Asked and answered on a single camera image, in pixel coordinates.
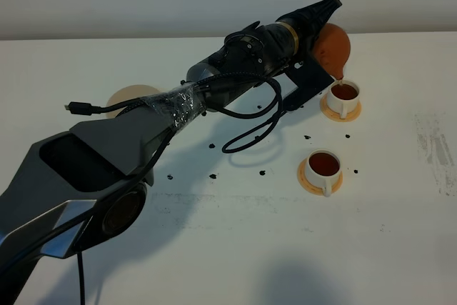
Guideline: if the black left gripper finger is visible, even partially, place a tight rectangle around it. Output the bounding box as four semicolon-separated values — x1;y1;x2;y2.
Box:
276;0;342;40

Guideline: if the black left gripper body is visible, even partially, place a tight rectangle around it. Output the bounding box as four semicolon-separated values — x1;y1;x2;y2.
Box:
266;21;321;61

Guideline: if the brown clay teapot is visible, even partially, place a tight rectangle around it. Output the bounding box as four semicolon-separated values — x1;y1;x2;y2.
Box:
313;24;351;80

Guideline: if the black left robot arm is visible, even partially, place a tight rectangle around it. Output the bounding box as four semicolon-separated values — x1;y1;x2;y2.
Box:
1;0;341;304

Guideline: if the beige round teapot coaster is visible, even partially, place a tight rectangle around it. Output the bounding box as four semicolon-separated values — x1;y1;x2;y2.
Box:
105;84;160;119

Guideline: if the far white teacup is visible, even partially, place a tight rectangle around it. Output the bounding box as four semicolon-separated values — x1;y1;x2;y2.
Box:
326;79;360;120

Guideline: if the white teacup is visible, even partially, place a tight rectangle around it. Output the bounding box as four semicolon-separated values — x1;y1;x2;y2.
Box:
326;79;360;120
304;149;342;197

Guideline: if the far orange cup coaster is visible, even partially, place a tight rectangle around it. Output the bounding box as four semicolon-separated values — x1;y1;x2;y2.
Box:
319;93;363;123

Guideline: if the orange cup coaster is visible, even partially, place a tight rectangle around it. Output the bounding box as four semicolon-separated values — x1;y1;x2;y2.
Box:
319;93;363;123
297;159;343;197

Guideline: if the near white teacup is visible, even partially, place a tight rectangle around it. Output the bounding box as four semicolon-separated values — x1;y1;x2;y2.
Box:
304;149;342;197

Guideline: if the near orange cup coaster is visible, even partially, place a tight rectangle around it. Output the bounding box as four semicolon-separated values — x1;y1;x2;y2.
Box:
297;159;343;197

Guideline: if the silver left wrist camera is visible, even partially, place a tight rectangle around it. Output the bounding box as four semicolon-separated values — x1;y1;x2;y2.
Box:
283;54;334;111

